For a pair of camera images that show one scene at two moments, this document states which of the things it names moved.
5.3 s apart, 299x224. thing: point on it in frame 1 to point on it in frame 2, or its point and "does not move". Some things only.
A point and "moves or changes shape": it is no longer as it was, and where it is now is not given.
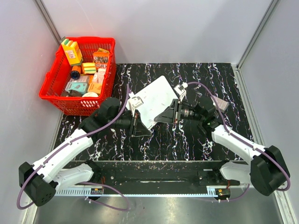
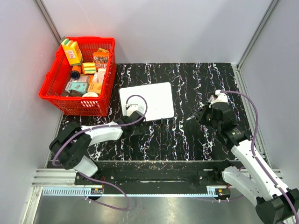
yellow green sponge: [89, 68] does not move
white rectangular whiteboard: [155, 97] moves or changes shape
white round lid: [90, 94] does not move
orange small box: [95, 87] does not move
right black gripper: [170, 114] to [205, 109]
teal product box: [82, 87] does not move
